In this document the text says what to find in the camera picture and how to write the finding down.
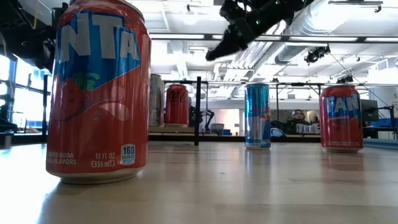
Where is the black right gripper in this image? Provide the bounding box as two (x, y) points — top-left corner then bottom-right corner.
(205, 0), (292, 62)

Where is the red Coca-Cola can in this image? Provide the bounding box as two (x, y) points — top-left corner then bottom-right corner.
(164, 83), (190, 128)

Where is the blue silver Red Bull can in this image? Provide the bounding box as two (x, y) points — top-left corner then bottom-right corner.
(244, 83), (272, 151)

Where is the white Celsius energy drink can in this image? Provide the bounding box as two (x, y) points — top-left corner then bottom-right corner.
(149, 73), (165, 127)

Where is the red Fanta strawberry soda can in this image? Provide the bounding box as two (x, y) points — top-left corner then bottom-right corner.
(319, 84), (364, 153)
(45, 0), (152, 185)

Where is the light wooden shelf board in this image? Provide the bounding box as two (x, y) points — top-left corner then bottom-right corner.
(148, 125), (196, 135)

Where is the round white ceiling lamp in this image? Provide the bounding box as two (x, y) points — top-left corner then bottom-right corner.
(182, 7), (200, 26)

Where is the overhead light bar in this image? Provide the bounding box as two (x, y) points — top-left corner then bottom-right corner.
(149, 32), (398, 44)

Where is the blue white bag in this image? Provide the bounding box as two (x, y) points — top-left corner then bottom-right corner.
(270, 127), (285, 139)

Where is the person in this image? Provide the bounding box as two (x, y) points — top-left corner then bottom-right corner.
(285, 108), (312, 135)

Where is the row of white containers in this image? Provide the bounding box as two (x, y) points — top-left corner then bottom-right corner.
(295, 123), (320, 134)

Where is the black computer monitor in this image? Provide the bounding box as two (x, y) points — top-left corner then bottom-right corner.
(360, 98), (380, 123)

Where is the black background frame rail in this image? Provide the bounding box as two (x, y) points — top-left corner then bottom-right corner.
(186, 80), (398, 94)

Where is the black camera on stand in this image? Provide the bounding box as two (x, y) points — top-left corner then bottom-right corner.
(303, 45), (331, 65)

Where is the black vertical post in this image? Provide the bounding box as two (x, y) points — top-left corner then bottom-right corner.
(194, 76), (202, 146)

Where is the black aluminium rig frame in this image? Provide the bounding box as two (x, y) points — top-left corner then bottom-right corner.
(42, 73), (50, 135)

